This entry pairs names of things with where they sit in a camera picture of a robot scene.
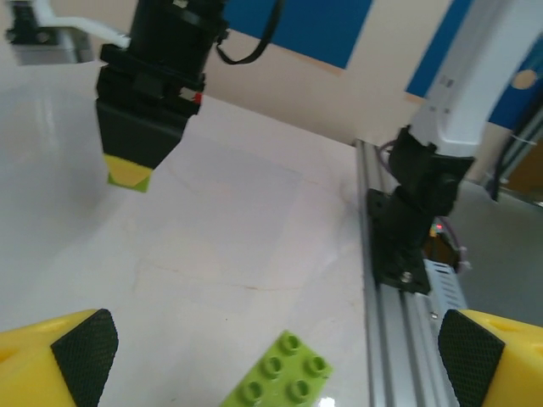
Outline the grey slotted cable duct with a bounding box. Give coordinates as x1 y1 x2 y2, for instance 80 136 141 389
423 258 467 315

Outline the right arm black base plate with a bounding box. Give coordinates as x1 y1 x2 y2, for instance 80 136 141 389
365 188 433 294

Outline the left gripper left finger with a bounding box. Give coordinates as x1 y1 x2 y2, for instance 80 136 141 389
0 308 119 407

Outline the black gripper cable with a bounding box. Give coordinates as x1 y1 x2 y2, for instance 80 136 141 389
215 0 286 65

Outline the green long lego brick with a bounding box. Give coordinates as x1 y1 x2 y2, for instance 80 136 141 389
220 329 334 407

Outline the small green circuit board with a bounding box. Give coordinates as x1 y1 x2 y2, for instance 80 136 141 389
428 220 463 264

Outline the green small lego brick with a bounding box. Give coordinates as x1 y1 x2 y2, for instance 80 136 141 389
105 153 154 194

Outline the long aluminium mounting rail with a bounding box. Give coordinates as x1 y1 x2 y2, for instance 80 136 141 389
355 139 467 407

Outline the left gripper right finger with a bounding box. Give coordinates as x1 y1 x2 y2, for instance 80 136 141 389
439 308 543 407

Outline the aluminium frame post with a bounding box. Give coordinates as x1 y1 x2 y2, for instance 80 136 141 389
487 95 543 203

